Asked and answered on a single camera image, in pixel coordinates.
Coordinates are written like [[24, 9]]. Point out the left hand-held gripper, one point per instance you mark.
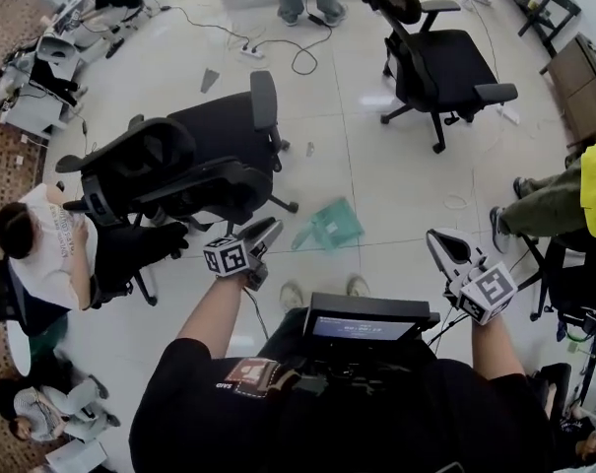
[[228, 259]]

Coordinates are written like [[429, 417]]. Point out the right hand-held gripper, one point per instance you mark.
[[489, 293]]

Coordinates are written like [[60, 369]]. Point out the person's left forearm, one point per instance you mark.
[[209, 313]]

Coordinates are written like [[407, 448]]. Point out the person's right forearm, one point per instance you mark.
[[494, 348]]

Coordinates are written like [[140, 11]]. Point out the person's left shoe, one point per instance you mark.
[[291, 293]]

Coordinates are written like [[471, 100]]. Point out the person's shoe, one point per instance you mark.
[[291, 293], [357, 286]]

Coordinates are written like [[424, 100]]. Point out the small clear floor scrap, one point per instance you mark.
[[310, 149]]

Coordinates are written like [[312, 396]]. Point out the person's right shoe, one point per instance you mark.
[[357, 286]]

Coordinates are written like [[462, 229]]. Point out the chest-mounted black monitor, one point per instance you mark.
[[366, 313]]

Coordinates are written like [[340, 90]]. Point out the black mesh-back office chair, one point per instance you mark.
[[214, 126]]

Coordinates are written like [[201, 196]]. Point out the white power strip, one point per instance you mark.
[[508, 114], [252, 53]]

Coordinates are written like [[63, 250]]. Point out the black chest rig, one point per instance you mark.
[[347, 367]]

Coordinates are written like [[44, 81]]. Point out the grey paper scrap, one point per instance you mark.
[[209, 81]]

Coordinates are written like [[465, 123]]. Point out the person's black shirt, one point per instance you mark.
[[351, 426]]

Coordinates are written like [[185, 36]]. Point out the brown wooden cabinet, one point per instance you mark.
[[580, 91]]

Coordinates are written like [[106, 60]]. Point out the round green table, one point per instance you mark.
[[48, 335]]

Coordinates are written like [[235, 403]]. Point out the white desk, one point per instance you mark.
[[31, 114]]

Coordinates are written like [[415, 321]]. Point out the white paper sheet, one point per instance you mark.
[[76, 456]]

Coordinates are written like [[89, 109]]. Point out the black-frame table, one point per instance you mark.
[[549, 3]]

